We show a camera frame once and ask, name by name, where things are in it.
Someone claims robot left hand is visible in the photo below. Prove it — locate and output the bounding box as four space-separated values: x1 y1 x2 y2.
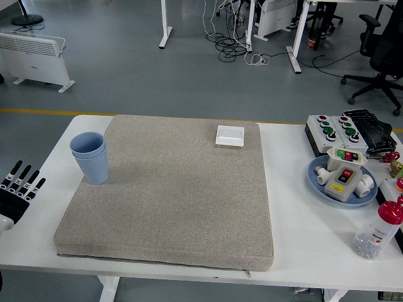
0 160 47 235

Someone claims blue ribbed cup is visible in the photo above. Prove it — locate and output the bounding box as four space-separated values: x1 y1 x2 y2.
69 131 106 155
71 147 110 186

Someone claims white table leg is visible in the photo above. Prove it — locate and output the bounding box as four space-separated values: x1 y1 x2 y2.
323 288 349 302
97 276 120 302

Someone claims white panel heater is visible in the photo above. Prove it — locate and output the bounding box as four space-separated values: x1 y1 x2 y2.
253 0 298 42
0 30 76 94

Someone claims grey-brown mat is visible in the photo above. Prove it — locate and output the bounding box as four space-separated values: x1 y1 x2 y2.
54 114 275 272

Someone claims black fan stand base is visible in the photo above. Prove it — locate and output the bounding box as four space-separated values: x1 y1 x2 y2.
11 0 44 26

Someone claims white desk leg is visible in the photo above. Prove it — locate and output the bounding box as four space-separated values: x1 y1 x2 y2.
244 0 256 53
285 0 311 74
158 0 173 49

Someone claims blue plate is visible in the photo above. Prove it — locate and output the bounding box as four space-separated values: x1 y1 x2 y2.
307 155 378 208

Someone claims white pipe fitting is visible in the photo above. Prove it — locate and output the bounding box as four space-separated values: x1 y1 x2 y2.
355 174 376 198
315 165 331 186

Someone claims white four-button control box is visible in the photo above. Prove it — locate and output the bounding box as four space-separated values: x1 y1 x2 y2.
327 115 369 155
304 114 347 157

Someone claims person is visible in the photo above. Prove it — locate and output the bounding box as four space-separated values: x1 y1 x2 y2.
288 0 338 39

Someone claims clear bottle red cap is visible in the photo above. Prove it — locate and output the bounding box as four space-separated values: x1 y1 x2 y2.
351 195 403 260

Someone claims black foot pedal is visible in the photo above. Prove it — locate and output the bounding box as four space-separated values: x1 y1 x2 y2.
342 108 397 155

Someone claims black chair wheel base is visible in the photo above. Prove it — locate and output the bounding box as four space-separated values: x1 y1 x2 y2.
307 3 344 35

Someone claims emergency stop button box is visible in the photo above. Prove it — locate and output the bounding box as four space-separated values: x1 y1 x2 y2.
376 177 403 221

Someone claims green box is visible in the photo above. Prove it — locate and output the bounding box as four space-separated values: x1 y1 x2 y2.
377 291 403 302

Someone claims black office chair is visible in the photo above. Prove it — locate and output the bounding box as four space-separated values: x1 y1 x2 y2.
339 0 403 116

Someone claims white wall switch plate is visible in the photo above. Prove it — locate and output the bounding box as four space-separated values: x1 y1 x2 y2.
215 125 246 147

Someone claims black cable bundle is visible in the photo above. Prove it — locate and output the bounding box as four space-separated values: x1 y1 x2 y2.
206 0 253 62

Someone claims white cable pile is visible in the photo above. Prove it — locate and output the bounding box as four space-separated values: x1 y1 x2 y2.
244 53 271 67

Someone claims grey two-button switch box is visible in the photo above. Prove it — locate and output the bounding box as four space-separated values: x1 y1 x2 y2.
324 164 363 202

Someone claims cream three-button switch box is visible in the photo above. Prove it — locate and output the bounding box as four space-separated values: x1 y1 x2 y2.
326 146 368 172

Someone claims brass valve red handle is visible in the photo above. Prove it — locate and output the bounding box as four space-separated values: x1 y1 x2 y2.
382 151 403 179

